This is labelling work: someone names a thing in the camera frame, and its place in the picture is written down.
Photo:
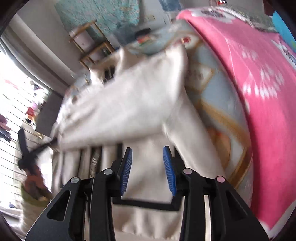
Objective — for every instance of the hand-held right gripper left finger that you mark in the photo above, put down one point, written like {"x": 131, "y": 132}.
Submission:
{"x": 126, "y": 172}

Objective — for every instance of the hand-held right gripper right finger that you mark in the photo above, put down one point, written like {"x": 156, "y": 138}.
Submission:
{"x": 168, "y": 172}

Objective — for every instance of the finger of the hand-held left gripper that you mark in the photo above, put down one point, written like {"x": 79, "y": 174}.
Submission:
{"x": 23, "y": 143}
{"x": 40, "y": 150}

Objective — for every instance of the large cream garment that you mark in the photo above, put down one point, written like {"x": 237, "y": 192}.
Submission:
{"x": 129, "y": 111}

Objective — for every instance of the person's left forearm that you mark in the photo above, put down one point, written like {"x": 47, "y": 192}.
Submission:
{"x": 35, "y": 185}

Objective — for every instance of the window railing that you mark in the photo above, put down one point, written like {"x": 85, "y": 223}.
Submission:
{"x": 9, "y": 148}

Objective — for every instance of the dark grey cabinet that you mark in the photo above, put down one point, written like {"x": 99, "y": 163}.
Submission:
{"x": 49, "y": 113}

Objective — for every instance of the grey curtain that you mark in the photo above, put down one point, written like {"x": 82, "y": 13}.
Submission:
{"x": 39, "y": 58}

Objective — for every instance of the fruit print tablecloth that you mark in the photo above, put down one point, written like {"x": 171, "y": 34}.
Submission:
{"x": 215, "y": 92}

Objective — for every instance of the pink floral blanket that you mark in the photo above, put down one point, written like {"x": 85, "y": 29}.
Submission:
{"x": 266, "y": 115}

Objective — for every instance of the green bottle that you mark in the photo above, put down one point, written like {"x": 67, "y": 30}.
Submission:
{"x": 105, "y": 51}

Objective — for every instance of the wooden chair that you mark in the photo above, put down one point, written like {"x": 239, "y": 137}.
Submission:
{"x": 101, "y": 46}

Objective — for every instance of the black rice cooker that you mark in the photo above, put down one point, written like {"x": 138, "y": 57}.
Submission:
{"x": 143, "y": 34}

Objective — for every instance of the silver sequin cushion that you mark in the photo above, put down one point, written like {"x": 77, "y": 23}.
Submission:
{"x": 259, "y": 23}

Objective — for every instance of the red lighter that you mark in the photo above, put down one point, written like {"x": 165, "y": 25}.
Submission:
{"x": 221, "y": 1}

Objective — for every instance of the blue polka dot pillow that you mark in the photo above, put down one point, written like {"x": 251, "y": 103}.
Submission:
{"x": 285, "y": 27}

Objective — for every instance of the teal floral wall cloth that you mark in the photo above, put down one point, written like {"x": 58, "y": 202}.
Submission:
{"x": 97, "y": 14}

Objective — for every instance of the wall socket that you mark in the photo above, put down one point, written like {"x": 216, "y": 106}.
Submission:
{"x": 150, "y": 18}

